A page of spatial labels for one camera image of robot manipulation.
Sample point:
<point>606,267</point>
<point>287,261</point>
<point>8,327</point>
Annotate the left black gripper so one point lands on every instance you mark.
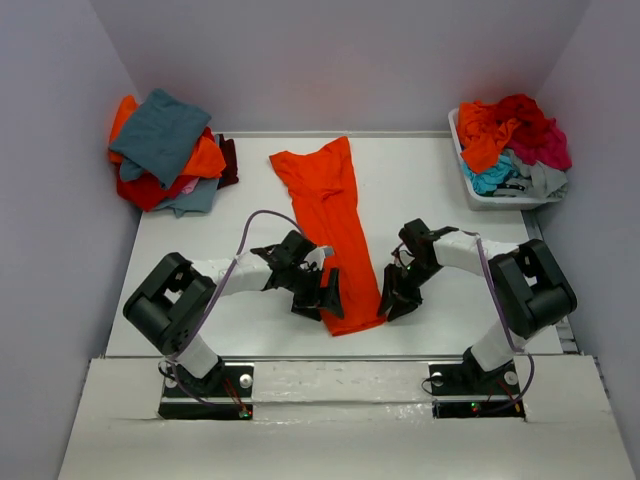
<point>328,300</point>

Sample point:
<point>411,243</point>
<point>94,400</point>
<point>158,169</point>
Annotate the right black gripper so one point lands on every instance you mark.
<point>406,300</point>

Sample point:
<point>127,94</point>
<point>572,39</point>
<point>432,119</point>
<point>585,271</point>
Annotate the orange t shirt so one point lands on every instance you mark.
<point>206,160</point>
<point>323,189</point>

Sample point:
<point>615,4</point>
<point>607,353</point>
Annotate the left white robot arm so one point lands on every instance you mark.
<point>170,305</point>

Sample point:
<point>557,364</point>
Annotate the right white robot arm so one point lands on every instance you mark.
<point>527,286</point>

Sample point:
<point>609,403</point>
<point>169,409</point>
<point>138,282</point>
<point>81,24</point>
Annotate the white laundry basket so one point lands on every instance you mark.
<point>477,202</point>

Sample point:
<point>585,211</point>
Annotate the cyan crumpled t shirt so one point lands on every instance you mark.
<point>488,181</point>

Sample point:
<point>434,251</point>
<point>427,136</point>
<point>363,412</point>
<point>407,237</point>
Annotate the dark maroon t shirt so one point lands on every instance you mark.
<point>229,175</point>

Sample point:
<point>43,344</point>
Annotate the grey-blue bottom t shirt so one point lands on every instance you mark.
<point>199,201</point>

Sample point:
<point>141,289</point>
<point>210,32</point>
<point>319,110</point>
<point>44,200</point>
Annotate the pink folded t shirt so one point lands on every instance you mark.
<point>190,186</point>

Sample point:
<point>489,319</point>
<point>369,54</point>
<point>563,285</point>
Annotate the grey crumpled t shirt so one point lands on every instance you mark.
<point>537,181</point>

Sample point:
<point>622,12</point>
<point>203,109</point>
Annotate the orange folded t shirt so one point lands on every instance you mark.
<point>206,160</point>

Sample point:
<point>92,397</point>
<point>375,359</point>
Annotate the red folded t shirt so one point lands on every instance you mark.
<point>146,193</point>

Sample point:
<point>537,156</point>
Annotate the magenta crumpled t shirt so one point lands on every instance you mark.
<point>553,153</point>

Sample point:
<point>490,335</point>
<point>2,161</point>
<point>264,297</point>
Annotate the red crumpled t shirt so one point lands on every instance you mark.
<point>533,124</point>

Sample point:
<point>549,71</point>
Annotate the teal folded t shirt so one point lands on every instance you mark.
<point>158,138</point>

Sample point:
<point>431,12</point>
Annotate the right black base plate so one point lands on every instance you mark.
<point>458,397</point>

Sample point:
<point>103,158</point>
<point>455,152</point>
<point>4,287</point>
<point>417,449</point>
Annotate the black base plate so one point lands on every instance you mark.
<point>458,397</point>
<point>226,396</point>

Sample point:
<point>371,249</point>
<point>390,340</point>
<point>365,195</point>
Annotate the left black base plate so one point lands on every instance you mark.
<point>226,396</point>

